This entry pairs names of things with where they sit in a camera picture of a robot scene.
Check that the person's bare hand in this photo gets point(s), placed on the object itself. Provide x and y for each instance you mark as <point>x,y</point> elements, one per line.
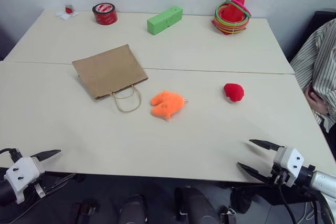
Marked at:
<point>316,99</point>

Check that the dark rounded shape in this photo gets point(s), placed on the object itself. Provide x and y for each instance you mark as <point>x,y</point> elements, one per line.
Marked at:
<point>197,207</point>
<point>241,199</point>
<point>132,209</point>

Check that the red tape roll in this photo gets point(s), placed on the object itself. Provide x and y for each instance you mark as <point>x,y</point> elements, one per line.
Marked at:
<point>105,14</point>

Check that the orange plush toy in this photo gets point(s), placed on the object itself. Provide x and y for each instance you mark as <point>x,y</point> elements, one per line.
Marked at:
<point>168,104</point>

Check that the small red white packet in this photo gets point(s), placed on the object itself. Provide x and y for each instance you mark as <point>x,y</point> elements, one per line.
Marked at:
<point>69,9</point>

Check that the person in striped shirt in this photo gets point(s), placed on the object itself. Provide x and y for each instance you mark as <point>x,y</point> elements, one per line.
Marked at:
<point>319,56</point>

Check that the brown paper bag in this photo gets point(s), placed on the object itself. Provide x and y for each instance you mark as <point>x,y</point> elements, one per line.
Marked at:
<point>110,72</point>

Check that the red plastic cone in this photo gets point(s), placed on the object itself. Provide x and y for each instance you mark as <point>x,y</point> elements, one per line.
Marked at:
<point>236,6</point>

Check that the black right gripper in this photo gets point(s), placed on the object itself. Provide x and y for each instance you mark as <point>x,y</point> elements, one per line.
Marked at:
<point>278,178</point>

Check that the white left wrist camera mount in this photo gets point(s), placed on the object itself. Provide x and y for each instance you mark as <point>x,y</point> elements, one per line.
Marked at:
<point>22,172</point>

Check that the green rectangular box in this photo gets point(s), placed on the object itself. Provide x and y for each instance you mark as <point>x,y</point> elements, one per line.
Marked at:
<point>164,20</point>

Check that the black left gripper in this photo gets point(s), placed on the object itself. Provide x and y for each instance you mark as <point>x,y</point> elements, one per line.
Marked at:
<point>43,180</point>

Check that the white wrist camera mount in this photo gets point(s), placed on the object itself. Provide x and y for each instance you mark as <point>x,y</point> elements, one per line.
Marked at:
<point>22,172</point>
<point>288,159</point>

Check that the red plush toy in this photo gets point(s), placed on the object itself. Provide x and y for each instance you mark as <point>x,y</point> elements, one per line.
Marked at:
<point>234,92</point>

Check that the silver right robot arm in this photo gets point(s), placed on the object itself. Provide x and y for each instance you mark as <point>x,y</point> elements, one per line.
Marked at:
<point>324,180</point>

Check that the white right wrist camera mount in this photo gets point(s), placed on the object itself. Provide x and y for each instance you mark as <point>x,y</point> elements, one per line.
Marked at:
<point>288,159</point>

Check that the black chair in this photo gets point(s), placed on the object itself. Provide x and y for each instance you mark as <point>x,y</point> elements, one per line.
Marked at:
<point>321,18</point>

